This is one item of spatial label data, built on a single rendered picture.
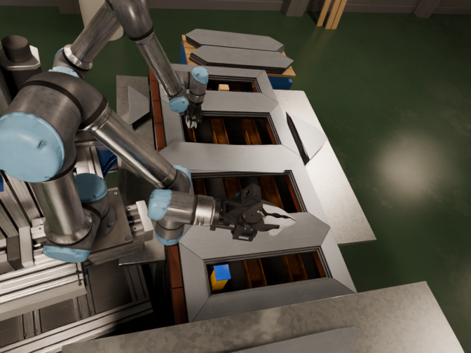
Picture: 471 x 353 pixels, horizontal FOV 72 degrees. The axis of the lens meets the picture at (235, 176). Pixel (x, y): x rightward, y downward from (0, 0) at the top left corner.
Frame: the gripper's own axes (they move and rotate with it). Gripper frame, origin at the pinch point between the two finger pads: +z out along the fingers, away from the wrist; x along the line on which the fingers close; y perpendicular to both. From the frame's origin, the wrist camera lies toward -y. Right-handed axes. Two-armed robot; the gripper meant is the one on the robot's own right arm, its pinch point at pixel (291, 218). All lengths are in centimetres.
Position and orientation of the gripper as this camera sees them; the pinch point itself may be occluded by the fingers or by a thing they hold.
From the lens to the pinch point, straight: 84.4
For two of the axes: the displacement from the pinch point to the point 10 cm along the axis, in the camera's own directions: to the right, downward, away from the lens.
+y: -2.4, 6.9, 6.9
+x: 0.0, 7.1, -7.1
